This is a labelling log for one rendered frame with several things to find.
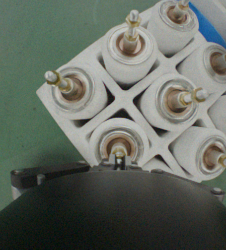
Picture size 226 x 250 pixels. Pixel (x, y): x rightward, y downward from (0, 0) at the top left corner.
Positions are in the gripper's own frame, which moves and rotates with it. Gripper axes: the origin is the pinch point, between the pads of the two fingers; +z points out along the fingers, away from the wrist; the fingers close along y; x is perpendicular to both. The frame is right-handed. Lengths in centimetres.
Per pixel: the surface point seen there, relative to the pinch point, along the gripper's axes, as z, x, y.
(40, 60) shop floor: 35, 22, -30
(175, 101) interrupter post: 8.1, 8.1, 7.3
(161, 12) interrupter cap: 9.5, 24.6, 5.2
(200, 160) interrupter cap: 9.7, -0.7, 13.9
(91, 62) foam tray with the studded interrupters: 16.9, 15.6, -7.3
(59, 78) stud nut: 2.2, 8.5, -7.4
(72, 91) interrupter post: 7.6, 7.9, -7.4
